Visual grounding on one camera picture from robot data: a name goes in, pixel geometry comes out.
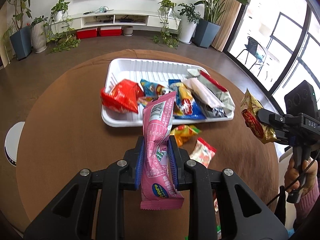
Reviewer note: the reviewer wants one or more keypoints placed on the beige curtain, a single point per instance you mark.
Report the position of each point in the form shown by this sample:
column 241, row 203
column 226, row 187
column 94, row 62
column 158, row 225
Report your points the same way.
column 226, row 17

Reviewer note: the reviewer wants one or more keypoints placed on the orange yellow snack packet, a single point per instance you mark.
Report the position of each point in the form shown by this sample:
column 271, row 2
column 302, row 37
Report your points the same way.
column 185, row 132

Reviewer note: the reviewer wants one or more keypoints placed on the balcony table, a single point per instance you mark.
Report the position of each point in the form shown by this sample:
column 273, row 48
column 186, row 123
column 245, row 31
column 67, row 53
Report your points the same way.
column 271, row 55

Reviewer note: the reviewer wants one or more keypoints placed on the white television cabinet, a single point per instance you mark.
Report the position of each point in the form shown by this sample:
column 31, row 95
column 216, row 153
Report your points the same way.
column 135, row 12

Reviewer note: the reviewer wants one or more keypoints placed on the white round stool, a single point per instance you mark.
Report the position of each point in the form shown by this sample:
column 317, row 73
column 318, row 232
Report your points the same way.
column 11, row 142

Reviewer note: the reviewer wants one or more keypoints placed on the trailing vine plant on cabinet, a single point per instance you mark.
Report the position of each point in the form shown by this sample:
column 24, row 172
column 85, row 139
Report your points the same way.
column 166, row 7

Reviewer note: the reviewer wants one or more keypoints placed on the white plastic tray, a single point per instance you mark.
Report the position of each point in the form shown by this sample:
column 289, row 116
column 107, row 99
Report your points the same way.
column 150, row 67

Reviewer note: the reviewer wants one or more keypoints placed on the large-leaf plant in blue pot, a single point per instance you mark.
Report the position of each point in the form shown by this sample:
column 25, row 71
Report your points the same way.
column 207, row 33

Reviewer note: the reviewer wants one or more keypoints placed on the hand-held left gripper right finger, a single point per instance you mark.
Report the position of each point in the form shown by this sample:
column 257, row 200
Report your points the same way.
column 174, row 172

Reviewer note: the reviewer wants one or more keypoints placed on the black sliding door frame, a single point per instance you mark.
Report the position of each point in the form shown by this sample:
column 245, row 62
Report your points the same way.
column 303, row 35

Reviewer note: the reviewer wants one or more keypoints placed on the gold snack packet red label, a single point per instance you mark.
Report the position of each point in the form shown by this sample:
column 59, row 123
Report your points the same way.
column 252, row 105

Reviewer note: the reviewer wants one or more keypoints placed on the leafy plant in tall white pot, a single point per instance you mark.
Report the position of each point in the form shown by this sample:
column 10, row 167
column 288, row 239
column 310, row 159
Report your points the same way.
column 187, row 31

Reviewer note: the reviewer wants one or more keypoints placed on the red storage box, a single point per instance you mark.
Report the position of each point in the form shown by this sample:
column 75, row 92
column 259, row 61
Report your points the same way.
column 86, row 33
column 110, row 31

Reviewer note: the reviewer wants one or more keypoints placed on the small grey flower pot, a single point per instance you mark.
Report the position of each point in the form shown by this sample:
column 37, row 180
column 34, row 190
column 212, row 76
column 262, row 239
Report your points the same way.
column 128, row 30

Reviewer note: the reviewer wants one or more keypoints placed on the blue cartoon snack packet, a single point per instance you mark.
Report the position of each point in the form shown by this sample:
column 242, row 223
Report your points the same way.
column 152, row 88

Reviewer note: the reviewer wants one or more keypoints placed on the person's right forearm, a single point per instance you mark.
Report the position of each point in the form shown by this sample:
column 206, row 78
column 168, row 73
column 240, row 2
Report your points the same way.
column 308, row 207

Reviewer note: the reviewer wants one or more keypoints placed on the trailing plant in white pot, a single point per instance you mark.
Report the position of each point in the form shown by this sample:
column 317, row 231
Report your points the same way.
column 58, row 13

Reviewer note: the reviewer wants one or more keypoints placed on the blue yellow snack packet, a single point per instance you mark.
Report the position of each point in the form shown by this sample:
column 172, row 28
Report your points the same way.
column 186, row 105

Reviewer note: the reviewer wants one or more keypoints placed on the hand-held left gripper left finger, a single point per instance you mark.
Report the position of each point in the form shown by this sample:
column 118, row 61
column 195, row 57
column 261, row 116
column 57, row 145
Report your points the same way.
column 139, row 170

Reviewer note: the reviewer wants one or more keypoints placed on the red white candy packet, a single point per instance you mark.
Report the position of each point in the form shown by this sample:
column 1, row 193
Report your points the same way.
column 203, row 152

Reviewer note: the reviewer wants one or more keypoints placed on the pink snack packet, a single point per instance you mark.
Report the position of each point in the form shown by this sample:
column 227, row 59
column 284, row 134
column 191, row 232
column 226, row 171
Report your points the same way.
column 156, row 130

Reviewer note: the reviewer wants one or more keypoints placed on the clear bread packet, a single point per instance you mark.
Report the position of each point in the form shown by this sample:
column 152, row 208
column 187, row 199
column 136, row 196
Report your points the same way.
column 203, row 93

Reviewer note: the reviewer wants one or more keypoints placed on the black snack packet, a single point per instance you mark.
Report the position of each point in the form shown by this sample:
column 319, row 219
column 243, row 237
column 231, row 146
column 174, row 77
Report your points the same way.
column 212, row 111

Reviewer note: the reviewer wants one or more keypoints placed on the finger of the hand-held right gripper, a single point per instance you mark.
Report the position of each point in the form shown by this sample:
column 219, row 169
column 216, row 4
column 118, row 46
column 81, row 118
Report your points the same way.
column 283, row 135
column 267, row 118

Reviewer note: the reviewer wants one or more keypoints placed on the plant in white ribbed pot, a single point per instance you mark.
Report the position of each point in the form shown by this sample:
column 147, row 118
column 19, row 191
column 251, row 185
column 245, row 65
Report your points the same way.
column 38, row 37

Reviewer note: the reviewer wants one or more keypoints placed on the black power strip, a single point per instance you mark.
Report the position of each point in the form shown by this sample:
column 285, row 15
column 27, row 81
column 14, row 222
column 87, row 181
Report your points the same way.
column 126, row 20

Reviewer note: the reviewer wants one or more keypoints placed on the person's right hand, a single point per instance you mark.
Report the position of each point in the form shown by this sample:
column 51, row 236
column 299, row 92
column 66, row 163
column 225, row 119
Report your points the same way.
column 290, row 178

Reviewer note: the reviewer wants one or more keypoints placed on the white snack packet red stripe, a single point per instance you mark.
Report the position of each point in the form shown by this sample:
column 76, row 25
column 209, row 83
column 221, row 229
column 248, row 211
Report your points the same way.
column 225, row 97

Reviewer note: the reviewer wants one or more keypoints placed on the tree plant in blue pot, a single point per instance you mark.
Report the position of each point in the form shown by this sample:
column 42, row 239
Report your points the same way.
column 21, row 42

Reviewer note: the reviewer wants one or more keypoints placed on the small pink yellow candy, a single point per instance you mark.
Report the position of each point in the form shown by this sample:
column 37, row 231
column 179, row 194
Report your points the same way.
column 144, row 100

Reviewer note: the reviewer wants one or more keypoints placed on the black balcony chair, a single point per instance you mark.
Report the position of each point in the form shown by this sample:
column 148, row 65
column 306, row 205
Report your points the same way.
column 252, row 48

